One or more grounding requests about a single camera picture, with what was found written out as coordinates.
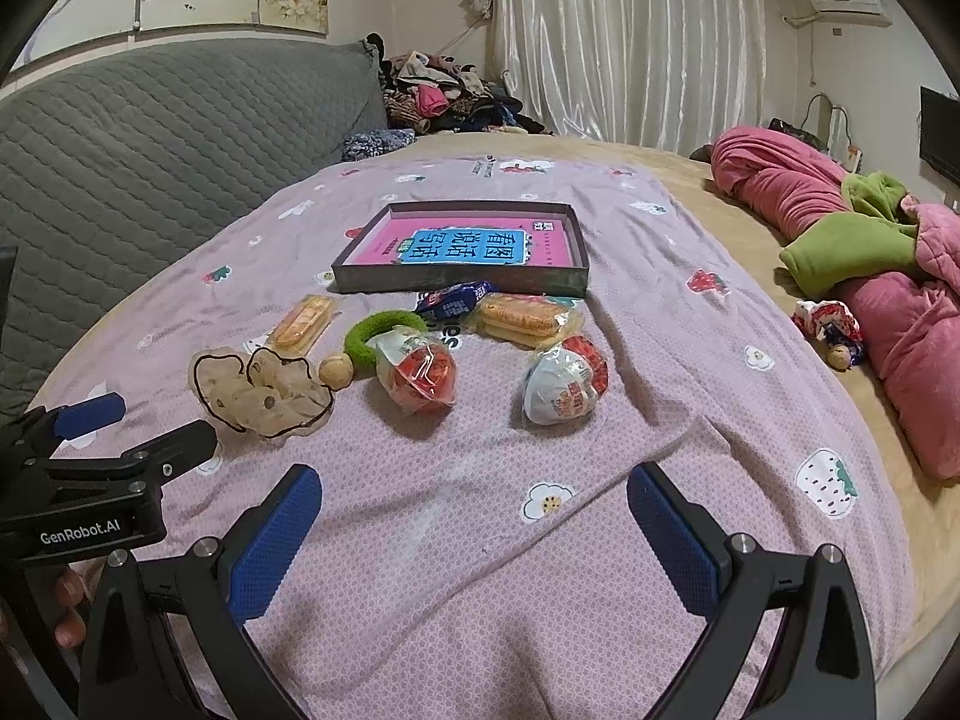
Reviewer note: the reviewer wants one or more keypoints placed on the green fleece blanket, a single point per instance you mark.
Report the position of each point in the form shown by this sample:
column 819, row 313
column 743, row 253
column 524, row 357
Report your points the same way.
column 832, row 247

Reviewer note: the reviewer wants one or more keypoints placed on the person's left hand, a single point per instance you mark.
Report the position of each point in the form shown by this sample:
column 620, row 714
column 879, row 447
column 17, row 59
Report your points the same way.
column 69, row 626

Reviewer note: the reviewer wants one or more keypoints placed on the pink quilt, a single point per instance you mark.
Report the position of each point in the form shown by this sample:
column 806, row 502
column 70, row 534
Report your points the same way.
column 795, row 187

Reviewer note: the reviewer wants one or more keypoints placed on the blue patterned cloth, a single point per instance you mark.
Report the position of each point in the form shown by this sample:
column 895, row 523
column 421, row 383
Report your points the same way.
column 375, row 142

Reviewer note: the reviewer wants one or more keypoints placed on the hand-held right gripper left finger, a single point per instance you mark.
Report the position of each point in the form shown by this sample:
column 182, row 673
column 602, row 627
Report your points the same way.
column 274, row 540

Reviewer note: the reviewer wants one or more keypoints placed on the blue cookie packet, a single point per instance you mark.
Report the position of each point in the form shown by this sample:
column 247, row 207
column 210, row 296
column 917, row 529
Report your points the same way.
column 454, row 301

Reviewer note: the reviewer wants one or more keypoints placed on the white shiny curtain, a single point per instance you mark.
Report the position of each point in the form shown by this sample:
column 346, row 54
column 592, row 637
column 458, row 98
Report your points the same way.
column 637, row 37

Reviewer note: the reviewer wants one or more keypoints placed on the purple strawberry print blanket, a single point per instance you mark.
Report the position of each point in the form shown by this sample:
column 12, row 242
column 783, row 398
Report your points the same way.
column 450, row 540

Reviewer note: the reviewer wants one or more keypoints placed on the small cloth doll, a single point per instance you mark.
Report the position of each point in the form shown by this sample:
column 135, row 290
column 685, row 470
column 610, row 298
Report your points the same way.
column 825, row 322

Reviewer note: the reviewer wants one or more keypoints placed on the red white toy egg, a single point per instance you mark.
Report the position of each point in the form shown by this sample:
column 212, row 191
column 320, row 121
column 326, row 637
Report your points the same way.
column 420, row 375
column 562, row 390

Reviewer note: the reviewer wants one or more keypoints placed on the white cloth flower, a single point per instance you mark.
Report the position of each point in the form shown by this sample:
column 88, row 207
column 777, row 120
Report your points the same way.
column 478, row 1

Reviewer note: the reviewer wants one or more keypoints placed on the tan bed sheet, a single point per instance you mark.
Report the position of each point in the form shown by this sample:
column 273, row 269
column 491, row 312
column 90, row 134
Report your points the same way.
column 739, row 255

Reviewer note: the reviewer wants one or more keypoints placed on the small clear biscuit packet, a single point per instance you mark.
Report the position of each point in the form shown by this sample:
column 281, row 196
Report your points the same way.
column 300, row 322

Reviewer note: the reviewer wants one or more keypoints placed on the brown cloth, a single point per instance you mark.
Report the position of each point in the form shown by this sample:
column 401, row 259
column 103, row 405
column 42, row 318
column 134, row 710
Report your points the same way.
column 701, row 154

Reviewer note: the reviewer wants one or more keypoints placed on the white arched frame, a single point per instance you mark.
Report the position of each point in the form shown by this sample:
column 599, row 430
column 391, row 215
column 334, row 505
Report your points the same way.
column 840, row 131

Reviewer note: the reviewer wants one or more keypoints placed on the walnut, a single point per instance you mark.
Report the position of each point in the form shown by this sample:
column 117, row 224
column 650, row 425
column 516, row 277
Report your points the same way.
column 335, row 373

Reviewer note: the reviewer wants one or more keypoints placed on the large clear biscuit packet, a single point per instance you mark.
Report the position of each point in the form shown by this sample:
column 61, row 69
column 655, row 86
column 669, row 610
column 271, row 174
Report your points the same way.
column 517, row 315

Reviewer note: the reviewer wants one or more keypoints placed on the dark shallow cardboard box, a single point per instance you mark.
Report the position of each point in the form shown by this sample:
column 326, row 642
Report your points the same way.
column 450, row 285

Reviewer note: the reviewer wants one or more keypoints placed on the beige sheer scrunchie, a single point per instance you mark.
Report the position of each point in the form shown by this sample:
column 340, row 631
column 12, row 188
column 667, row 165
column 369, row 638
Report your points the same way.
column 255, row 397

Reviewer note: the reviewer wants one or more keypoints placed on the pink book with blue label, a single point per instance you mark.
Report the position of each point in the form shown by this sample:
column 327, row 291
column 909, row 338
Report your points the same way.
column 390, row 240

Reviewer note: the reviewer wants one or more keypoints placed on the dark bag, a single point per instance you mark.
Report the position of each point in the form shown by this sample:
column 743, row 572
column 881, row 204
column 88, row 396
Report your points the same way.
column 795, row 129

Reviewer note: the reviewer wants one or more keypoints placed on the pile of clothes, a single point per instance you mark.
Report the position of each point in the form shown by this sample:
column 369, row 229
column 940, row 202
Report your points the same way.
column 450, row 101

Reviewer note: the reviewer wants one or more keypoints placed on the grey quilted headboard cover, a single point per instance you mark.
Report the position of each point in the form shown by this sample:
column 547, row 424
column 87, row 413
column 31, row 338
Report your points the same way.
column 150, row 165

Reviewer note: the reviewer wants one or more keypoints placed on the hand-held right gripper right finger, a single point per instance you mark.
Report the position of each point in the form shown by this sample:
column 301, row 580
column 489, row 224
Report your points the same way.
column 667, row 540

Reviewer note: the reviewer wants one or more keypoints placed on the black television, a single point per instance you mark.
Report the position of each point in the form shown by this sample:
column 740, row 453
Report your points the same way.
column 941, row 135

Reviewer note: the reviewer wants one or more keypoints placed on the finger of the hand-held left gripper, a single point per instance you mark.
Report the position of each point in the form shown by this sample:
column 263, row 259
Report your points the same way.
column 180, row 439
column 90, row 412

